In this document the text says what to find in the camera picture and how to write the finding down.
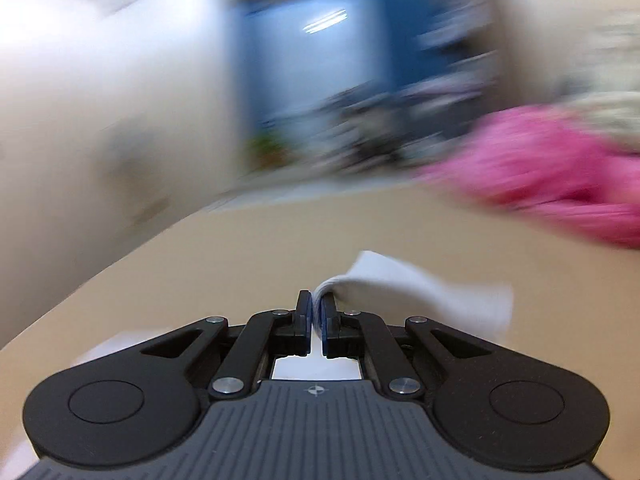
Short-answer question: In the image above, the pile of dark clothes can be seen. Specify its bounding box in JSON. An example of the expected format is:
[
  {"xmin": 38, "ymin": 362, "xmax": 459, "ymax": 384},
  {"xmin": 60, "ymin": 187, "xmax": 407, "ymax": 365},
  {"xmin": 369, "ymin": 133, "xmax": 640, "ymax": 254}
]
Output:
[{"xmin": 320, "ymin": 80, "xmax": 451, "ymax": 171}]

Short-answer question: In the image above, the potted green plant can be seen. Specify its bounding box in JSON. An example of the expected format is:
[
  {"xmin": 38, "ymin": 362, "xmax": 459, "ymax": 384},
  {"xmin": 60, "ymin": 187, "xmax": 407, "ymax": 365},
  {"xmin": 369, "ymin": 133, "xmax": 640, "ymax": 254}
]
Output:
[{"xmin": 247, "ymin": 135, "xmax": 292, "ymax": 169}]

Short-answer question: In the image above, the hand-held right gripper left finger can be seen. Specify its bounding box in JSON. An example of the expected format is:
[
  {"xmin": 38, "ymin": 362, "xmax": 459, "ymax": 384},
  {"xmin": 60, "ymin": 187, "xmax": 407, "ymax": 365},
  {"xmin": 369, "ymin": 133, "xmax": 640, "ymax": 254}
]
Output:
[{"xmin": 140, "ymin": 290, "xmax": 314, "ymax": 402}]

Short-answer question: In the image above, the pale floral blanket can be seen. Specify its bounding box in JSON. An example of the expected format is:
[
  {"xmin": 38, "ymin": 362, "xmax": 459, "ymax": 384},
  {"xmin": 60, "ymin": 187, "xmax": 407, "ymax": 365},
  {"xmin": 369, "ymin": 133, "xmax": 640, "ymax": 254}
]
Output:
[{"xmin": 565, "ymin": 15, "xmax": 640, "ymax": 151}]

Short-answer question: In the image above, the window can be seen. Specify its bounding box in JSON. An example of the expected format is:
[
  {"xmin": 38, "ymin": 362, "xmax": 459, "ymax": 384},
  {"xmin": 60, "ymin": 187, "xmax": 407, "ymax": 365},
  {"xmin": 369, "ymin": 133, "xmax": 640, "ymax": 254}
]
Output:
[{"xmin": 262, "ymin": 0, "xmax": 381, "ymax": 121}]

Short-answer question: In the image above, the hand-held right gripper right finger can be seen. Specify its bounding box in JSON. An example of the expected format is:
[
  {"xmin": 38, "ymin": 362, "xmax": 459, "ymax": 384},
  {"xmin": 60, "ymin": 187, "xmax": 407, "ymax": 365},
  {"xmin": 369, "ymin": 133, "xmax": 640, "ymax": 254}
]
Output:
[{"xmin": 320, "ymin": 291, "xmax": 494, "ymax": 402}]

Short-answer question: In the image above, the bed with tan mat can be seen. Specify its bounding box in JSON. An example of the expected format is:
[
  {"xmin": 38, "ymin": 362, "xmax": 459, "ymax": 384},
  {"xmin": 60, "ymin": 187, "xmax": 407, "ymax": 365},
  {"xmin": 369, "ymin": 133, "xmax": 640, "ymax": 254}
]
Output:
[{"xmin": 0, "ymin": 180, "xmax": 640, "ymax": 411}]

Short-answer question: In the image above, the pink floral quilt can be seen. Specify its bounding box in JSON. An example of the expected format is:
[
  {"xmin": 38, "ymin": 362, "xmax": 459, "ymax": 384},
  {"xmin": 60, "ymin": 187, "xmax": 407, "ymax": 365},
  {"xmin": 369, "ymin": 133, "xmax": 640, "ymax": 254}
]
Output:
[{"xmin": 415, "ymin": 105, "xmax": 640, "ymax": 251}]

